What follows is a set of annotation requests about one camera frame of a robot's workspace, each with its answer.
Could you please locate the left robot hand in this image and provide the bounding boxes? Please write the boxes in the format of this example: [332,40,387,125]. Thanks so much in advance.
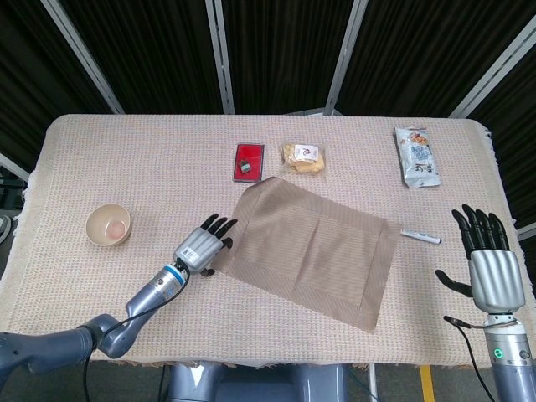
[173,213,239,278]

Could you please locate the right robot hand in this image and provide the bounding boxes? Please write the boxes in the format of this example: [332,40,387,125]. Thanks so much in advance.
[435,204,527,314]

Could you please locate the beige bowl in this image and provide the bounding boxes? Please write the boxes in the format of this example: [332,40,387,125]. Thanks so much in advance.
[85,203,132,247]

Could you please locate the brown woven placemat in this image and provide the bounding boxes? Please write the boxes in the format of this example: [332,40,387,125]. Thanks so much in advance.
[225,177,399,334]

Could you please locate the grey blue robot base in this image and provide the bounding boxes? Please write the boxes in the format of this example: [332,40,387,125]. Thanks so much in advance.
[167,363,348,402]

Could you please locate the beige woven tablecloth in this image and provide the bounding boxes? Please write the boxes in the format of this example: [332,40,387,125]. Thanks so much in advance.
[0,113,535,370]

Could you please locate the red rectangular box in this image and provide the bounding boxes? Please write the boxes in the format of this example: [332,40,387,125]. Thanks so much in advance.
[232,142,266,183]

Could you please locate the blue capped white marker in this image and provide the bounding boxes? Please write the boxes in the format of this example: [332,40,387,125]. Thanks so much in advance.
[399,229,443,245]

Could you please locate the bagged bread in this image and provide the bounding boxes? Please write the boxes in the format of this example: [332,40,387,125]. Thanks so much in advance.
[279,142,327,179]

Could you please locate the white blue snack bag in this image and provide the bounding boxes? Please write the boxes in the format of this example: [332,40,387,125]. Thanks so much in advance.
[394,126,443,188]

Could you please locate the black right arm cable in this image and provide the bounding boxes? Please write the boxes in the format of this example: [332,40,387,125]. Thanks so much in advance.
[443,316,498,402]

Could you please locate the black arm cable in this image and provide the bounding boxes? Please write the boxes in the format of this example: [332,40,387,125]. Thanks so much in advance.
[443,316,498,402]
[81,284,186,402]

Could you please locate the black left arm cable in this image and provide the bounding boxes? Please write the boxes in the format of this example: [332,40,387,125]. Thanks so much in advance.
[81,284,186,402]

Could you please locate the thin green cable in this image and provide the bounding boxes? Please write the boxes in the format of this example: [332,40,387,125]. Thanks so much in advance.
[347,368,376,401]

